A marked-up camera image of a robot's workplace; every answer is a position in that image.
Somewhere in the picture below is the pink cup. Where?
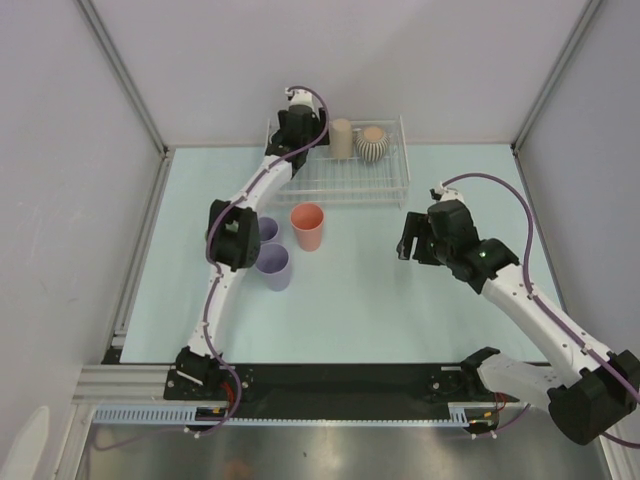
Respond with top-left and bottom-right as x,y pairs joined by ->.
290,203 -> 325,252

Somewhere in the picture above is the small purple cup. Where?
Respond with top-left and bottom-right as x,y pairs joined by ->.
258,216 -> 280,244

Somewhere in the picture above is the large purple cup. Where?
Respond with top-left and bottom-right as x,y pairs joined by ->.
255,243 -> 292,292

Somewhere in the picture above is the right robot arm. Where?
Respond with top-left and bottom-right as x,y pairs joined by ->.
396,199 -> 639,445

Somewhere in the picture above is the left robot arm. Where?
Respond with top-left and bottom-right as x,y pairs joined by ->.
164,89 -> 328,400

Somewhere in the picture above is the beige cup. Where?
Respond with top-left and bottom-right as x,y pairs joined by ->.
329,118 -> 353,160

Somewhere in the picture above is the striped mug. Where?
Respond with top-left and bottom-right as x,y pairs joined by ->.
354,126 -> 390,163

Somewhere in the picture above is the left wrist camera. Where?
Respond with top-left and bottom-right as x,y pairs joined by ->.
285,87 -> 315,109

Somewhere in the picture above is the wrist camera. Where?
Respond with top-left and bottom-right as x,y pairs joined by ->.
430,186 -> 465,204
285,87 -> 315,109

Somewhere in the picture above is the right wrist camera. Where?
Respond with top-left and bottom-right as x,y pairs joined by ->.
430,186 -> 465,204

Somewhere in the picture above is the white wire dish rack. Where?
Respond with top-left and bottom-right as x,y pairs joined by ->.
271,116 -> 411,207

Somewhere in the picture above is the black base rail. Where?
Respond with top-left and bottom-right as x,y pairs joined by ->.
163,350 -> 514,422

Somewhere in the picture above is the white slotted cable duct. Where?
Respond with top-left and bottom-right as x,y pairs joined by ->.
94,405 -> 227,425

